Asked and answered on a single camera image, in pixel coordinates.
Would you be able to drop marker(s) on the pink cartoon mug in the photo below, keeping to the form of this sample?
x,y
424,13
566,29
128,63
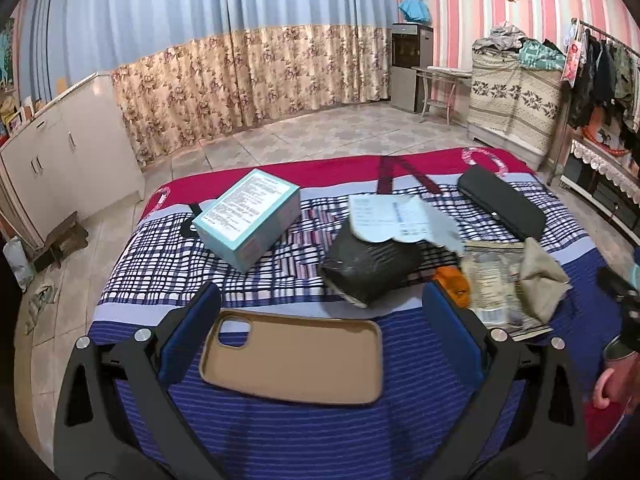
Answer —
x,y
602,387

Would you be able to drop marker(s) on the photo frames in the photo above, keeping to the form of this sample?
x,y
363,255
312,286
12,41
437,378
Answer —
x,y
15,117

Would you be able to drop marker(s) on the small metal table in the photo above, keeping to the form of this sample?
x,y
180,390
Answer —
x,y
442,72

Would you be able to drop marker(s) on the dark low stand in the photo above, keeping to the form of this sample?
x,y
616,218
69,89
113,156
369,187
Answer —
x,y
610,195

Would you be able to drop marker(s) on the black long case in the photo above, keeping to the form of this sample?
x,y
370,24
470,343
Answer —
x,y
500,202

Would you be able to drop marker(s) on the clear snack wrapper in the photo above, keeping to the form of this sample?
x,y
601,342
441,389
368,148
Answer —
x,y
487,280

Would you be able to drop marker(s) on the pink hanging bag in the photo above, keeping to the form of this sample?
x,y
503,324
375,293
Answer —
x,y
573,57

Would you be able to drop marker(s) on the wooden stool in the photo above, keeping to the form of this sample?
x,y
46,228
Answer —
x,y
60,240

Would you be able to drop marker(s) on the teal cardboard box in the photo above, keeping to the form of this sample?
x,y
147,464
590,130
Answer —
x,y
245,220

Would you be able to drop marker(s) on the patterned cloth covered cabinet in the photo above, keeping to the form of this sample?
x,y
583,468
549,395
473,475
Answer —
x,y
515,110

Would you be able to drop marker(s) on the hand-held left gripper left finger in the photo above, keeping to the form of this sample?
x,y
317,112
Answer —
x,y
187,330

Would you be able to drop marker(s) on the row of hanging clothes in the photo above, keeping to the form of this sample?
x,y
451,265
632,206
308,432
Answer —
x,y
605,75

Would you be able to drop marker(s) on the printed paper sheet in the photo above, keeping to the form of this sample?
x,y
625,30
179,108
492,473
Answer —
x,y
390,220

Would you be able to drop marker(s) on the tan phone case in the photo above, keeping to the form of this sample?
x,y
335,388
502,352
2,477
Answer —
x,y
300,360

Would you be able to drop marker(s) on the black bag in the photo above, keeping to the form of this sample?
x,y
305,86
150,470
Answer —
x,y
370,265

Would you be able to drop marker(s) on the white lace cloth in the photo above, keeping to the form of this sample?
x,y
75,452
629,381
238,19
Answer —
x,y
605,157

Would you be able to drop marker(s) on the metal clothes rack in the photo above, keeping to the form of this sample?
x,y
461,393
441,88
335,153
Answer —
x,y
600,31

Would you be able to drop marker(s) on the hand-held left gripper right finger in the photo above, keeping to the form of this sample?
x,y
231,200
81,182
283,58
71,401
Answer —
x,y
450,332

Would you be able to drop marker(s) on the white cabinet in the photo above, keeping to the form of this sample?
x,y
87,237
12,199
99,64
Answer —
x,y
75,160

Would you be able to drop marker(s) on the crumpled plastic bag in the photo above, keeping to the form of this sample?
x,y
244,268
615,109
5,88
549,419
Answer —
x,y
42,307

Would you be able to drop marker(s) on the blue and floral curtain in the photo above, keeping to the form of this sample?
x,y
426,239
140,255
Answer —
x,y
200,35

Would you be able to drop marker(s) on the orange plastic bag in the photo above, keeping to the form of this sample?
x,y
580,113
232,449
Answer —
x,y
452,282

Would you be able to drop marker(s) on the cartoon picture board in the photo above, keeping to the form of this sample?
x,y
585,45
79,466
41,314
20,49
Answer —
x,y
607,132

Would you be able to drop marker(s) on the pile of clothes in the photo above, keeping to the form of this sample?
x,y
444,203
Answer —
x,y
520,47

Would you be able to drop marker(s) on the blue bottle cover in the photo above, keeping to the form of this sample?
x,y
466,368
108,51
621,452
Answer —
x,y
415,11

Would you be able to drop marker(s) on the beige cloth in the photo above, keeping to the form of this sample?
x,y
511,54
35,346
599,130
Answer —
x,y
540,275

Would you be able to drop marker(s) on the green wall poster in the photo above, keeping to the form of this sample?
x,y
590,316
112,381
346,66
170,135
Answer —
x,y
7,60

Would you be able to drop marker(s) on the grey water dispenser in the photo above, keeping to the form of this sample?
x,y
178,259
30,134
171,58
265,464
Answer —
x,y
410,65

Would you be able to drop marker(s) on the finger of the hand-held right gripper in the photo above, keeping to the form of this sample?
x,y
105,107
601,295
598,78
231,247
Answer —
x,y
617,285

